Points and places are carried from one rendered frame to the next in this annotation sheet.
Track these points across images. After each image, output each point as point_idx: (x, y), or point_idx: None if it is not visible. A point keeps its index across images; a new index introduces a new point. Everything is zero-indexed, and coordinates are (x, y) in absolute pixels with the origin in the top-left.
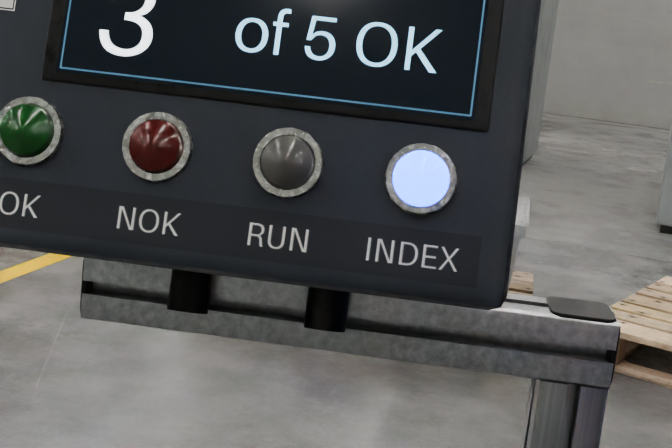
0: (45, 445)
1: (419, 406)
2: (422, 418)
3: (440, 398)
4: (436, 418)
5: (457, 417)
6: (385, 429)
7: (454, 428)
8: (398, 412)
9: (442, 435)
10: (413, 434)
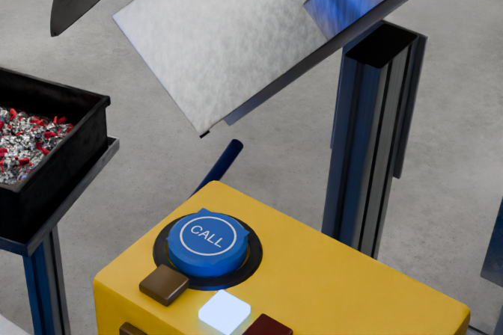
0: None
1: None
2: None
3: None
4: None
5: None
6: None
7: None
8: None
9: (469, 1)
10: None
